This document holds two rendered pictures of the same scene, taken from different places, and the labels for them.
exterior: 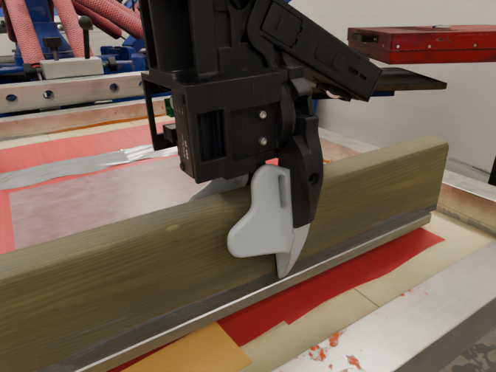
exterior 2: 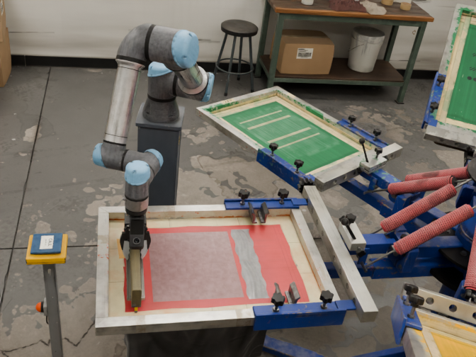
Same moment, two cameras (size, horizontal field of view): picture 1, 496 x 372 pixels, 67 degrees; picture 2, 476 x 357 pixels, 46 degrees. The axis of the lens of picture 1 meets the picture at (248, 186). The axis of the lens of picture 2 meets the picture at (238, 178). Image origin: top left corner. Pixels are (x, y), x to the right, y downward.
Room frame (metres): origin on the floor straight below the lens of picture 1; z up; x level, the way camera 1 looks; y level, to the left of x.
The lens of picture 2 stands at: (0.95, -1.27, 2.32)
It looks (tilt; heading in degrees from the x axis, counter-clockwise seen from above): 34 degrees down; 107
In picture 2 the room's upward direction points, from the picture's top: 8 degrees clockwise
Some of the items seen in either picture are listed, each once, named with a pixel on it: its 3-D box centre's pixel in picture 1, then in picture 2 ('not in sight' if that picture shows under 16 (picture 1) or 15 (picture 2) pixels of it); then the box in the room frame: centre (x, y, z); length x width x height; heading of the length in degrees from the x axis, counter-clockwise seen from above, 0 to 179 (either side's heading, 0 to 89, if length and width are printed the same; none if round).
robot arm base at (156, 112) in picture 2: not in sight; (161, 103); (0.01, 0.60, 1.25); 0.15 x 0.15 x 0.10
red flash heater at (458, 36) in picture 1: (449, 41); not in sight; (1.41, -0.73, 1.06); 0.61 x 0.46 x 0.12; 92
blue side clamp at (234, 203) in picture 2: not in sight; (261, 208); (0.53, 0.50, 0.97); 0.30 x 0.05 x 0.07; 32
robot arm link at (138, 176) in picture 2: not in sight; (137, 180); (0.24, 0.01, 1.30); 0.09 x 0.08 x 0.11; 99
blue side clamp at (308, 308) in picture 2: not in sight; (298, 314); (0.82, 0.02, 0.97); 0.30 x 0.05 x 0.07; 32
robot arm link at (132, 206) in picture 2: not in sight; (135, 201); (0.24, 0.01, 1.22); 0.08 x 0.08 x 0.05
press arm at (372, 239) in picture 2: not in sight; (363, 244); (0.95, 0.43, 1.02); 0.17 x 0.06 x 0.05; 32
